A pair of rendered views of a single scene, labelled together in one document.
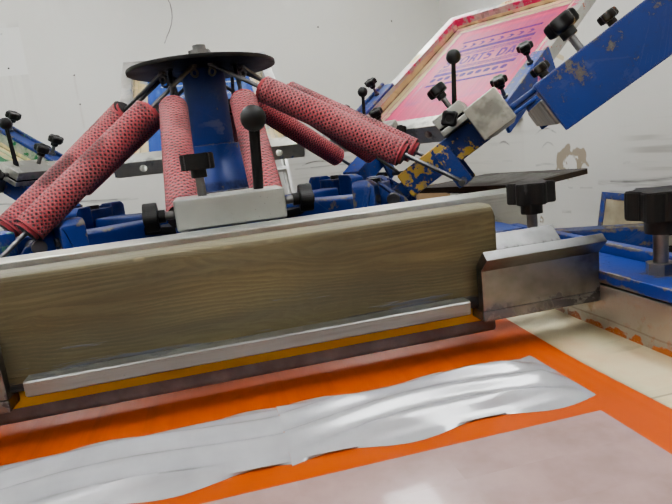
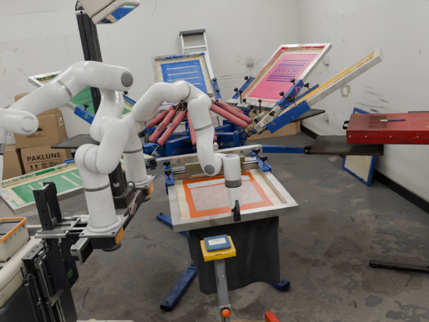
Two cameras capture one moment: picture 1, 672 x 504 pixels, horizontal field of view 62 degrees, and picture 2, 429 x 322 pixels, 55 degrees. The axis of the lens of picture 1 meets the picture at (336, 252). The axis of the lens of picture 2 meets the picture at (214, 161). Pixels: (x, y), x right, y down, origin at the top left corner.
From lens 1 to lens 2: 2.02 m
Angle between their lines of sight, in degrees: 9
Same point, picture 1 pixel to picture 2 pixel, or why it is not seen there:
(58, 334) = (194, 170)
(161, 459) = (207, 183)
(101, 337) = (198, 170)
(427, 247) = not seen: hidden behind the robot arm
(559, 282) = (253, 166)
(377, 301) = not seen: hidden behind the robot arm
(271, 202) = (215, 147)
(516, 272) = (247, 165)
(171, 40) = (155, 13)
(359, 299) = not seen: hidden behind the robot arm
